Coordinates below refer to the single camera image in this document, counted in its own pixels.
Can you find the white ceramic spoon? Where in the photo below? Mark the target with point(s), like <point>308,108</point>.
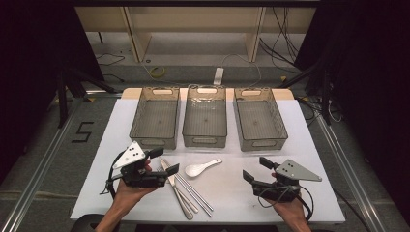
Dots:
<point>193,170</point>

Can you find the black metal stand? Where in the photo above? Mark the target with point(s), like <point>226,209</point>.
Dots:
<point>63,96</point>
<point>325,90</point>

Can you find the person's right hand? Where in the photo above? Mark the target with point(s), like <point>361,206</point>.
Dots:
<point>286,209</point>

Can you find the pale wooden shelf frame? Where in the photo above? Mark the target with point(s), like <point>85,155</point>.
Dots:
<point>196,19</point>

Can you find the steel chopstick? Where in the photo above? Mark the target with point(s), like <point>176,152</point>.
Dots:
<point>198,202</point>
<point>199,197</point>

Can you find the white power strip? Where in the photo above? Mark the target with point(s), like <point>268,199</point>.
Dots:
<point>218,76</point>

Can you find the smoky transparent plastic bin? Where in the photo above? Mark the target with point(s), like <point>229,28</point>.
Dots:
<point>205,119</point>
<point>257,121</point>
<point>156,117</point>

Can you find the steel table knife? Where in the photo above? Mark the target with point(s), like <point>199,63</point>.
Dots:
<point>175,188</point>

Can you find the person's left hand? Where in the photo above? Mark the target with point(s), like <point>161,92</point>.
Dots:
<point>129,195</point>

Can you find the steel fork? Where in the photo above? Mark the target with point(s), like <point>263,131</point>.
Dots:
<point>194,208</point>

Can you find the black curtain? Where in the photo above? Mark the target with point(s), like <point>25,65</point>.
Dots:
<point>370,64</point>
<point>29,64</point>

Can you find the aluminium floor rail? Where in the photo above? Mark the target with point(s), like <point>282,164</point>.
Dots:
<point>35,183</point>
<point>349,169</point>

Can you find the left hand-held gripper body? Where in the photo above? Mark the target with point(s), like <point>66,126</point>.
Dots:
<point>141,179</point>

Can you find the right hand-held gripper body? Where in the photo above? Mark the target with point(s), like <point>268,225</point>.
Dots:
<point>283,188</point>

